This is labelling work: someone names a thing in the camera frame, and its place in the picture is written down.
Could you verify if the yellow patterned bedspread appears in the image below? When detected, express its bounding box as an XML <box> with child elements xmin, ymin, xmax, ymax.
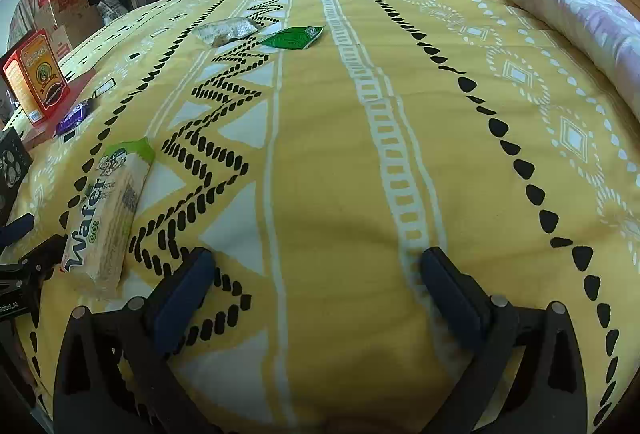
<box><xmin>4</xmin><ymin>0</ymin><xmax>639</xmax><ymax>433</ymax></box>

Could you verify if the green white wafer packet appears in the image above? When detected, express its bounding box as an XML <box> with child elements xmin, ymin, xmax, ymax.
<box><xmin>60</xmin><ymin>138</ymin><xmax>155</xmax><ymax>299</ymax></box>

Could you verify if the pink flat box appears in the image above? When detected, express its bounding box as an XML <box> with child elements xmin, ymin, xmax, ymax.
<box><xmin>22</xmin><ymin>68</ymin><xmax>96</xmax><ymax>151</ymax></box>

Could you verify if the purple snack packet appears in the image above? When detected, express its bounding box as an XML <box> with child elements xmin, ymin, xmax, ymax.
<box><xmin>55</xmin><ymin>98</ymin><xmax>96</xmax><ymax>136</ymax></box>

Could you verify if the black patterned box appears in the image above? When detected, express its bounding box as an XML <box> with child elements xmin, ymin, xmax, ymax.
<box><xmin>0</xmin><ymin>127</ymin><xmax>32</xmax><ymax>225</ymax></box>

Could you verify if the red and orange tea box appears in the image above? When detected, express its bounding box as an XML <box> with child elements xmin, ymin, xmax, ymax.
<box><xmin>1</xmin><ymin>30</ymin><xmax>70</xmax><ymax>125</ymax></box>

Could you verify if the green small snack packet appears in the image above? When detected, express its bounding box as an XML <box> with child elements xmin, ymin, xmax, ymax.
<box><xmin>260</xmin><ymin>26</ymin><xmax>323</xmax><ymax>50</ymax></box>

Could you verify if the clear nut packet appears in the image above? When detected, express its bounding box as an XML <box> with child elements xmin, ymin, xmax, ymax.
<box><xmin>193</xmin><ymin>16</ymin><xmax>259</xmax><ymax>47</ymax></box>

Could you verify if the lower cardboard box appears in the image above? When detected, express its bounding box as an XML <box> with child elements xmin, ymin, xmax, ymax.
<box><xmin>35</xmin><ymin>7</ymin><xmax>104</xmax><ymax>61</ymax></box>

